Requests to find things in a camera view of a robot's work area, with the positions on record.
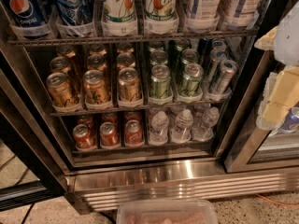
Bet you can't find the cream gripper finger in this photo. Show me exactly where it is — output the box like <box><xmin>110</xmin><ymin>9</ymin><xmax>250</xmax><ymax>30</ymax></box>
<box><xmin>254</xmin><ymin>27</ymin><xmax>278</xmax><ymax>50</ymax></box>
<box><xmin>256</xmin><ymin>66</ymin><xmax>299</xmax><ymax>131</ymax></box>

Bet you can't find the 7up can shelf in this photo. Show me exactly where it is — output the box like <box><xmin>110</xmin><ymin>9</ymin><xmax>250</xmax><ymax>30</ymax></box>
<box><xmin>145</xmin><ymin>0</ymin><xmax>176</xmax><ymax>21</ymax></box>
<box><xmin>102</xmin><ymin>0</ymin><xmax>135</xmax><ymax>23</ymax></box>

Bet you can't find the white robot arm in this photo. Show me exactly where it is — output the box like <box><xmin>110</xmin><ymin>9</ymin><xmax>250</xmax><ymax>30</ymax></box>
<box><xmin>254</xmin><ymin>2</ymin><xmax>299</xmax><ymax>131</ymax></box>

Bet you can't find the white can far right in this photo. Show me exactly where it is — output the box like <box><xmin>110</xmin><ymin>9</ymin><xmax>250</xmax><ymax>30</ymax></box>
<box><xmin>223</xmin><ymin>0</ymin><xmax>268</xmax><ymax>20</ymax></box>

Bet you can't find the silver slim can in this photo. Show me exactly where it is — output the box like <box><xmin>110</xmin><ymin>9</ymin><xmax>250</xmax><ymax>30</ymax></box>
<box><xmin>205</xmin><ymin>49</ymin><xmax>228</xmax><ymax>82</ymax></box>
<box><xmin>208</xmin><ymin>60</ymin><xmax>238</xmax><ymax>94</ymax></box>

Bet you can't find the silver slim can front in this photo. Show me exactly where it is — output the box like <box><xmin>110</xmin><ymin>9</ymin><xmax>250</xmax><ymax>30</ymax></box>
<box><xmin>208</xmin><ymin>60</ymin><xmax>238</xmax><ymax>94</ymax></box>

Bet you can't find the white can top shelf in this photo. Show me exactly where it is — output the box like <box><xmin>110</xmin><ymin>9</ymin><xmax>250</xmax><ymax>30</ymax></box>
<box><xmin>187</xmin><ymin>0</ymin><xmax>220</xmax><ymax>20</ymax></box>

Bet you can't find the green can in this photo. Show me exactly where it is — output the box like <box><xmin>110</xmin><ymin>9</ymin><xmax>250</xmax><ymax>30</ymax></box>
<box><xmin>149</xmin><ymin>50</ymin><xmax>168</xmax><ymax>66</ymax></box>
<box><xmin>180</xmin><ymin>49</ymin><xmax>199</xmax><ymax>67</ymax></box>
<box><xmin>149</xmin><ymin>65</ymin><xmax>171</xmax><ymax>99</ymax></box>
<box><xmin>178</xmin><ymin>63</ymin><xmax>204</xmax><ymax>97</ymax></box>

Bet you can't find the green can front right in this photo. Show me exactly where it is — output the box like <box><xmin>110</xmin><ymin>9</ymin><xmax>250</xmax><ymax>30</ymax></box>
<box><xmin>178</xmin><ymin>63</ymin><xmax>204</xmax><ymax>97</ymax></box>

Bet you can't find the green can front left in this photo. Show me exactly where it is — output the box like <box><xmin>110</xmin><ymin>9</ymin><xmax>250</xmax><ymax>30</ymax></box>
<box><xmin>149</xmin><ymin>65</ymin><xmax>171</xmax><ymax>99</ymax></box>

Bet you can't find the gold can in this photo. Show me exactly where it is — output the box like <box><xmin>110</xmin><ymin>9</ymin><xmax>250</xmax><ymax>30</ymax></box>
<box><xmin>46</xmin><ymin>72</ymin><xmax>79</xmax><ymax>107</ymax></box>
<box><xmin>118</xmin><ymin>67</ymin><xmax>141</xmax><ymax>102</ymax></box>
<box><xmin>83</xmin><ymin>70</ymin><xmax>110</xmax><ymax>105</ymax></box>
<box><xmin>50</xmin><ymin>57</ymin><xmax>74</xmax><ymax>77</ymax></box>
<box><xmin>87</xmin><ymin>54</ymin><xmax>107</xmax><ymax>72</ymax></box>
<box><xmin>117</xmin><ymin>52</ymin><xmax>135</xmax><ymax>70</ymax></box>

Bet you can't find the gold can front right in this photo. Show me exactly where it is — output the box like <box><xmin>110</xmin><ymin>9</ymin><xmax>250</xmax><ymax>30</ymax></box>
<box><xmin>118</xmin><ymin>67</ymin><xmax>141</xmax><ymax>102</ymax></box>

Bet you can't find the red can front right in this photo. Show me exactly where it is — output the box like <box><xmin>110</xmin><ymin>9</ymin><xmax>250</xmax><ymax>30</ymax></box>
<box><xmin>125</xmin><ymin>119</ymin><xmax>143</xmax><ymax>145</ymax></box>

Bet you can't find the red can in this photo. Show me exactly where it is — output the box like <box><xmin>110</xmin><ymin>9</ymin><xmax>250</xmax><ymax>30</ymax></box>
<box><xmin>100</xmin><ymin>122</ymin><xmax>120</xmax><ymax>147</ymax></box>
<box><xmin>125</xmin><ymin>119</ymin><xmax>143</xmax><ymax>145</ymax></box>
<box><xmin>73</xmin><ymin>124</ymin><xmax>95</xmax><ymax>149</ymax></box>

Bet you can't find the stainless steel fridge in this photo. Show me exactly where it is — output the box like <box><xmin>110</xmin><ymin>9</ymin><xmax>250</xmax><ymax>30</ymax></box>
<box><xmin>0</xmin><ymin>0</ymin><xmax>299</xmax><ymax>215</ymax></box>

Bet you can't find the red can front middle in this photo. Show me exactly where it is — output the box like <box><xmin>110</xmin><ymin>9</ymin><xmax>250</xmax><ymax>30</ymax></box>
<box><xmin>100</xmin><ymin>122</ymin><xmax>120</xmax><ymax>147</ymax></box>

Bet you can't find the gold can front middle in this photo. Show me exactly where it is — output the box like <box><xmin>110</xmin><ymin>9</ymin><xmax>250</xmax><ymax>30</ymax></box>
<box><xmin>83</xmin><ymin>70</ymin><xmax>110</xmax><ymax>105</ymax></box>

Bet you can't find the red can front left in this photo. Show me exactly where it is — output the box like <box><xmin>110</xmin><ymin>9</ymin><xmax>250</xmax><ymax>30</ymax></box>
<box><xmin>73</xmin><ymin>124</ymin><xmax>95</xmax><ymax>149</ymax></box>

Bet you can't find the gold can front left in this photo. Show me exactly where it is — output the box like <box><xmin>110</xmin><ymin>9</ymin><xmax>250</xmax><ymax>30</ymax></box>
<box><xmin>46</xmin><ymin>72</ymin><xmax>79</xmax><ymax>107</ymax></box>

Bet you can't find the open fridge door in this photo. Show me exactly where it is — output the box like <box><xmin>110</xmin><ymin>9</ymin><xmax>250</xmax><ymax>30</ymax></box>
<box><xmin>0</xmin><ymin>71</ymin><xmax>67</xmax><ymax>211</ymax></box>

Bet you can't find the water bottle right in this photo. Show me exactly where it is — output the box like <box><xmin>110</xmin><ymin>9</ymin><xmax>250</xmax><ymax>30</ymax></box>
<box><xmin>192</xmin><ymin>107</ymin><xmax>220</xmax><ymax>142</ymax></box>

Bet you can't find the water bottle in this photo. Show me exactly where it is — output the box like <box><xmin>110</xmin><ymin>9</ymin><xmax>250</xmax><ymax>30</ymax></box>
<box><xmin>171</xmin><ymin>109</ymin><xmax>193</xmax><ymax>144</ymax></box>
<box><xmin>149</xmin><ymin>111</ymin><xmax>169</xmax><ymax>146</ymax></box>
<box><xmin>192</xmin><ymin>107</ymin><xmax>220</xmax><ymax>142</ymax></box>

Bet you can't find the water bottle middle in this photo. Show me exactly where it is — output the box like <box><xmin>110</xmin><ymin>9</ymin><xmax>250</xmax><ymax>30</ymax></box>
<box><xmin>171</xmin><ymin>109</ymin><xmax>193</xmax><ymax>144</ymax></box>

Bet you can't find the water bottle left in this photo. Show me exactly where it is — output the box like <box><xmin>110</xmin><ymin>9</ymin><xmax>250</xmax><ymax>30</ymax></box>
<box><xmin>149</xmin><ymin>111</ymin><xmax>169</xmax><ymax>146</ymax></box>

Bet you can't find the clear plastic container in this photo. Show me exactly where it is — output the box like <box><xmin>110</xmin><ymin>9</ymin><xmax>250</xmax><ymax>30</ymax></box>
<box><xmin>116</xmin><ymin>199</ymin><xmax>219</xmax><ymax>224</ymax></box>

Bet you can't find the orange cable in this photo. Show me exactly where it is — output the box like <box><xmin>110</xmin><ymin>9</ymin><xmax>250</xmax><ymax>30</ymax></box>
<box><xmin>255</xmin><ymin>193</ymin><xmax>299</xmax><ymax>208</ymax></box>

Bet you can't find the black cable on floor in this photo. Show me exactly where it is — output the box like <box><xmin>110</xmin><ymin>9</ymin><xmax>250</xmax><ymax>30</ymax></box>
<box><xmin>20</xmin><ymin>203</ymin><xmax>36</xmax><ymax>224</ymax></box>

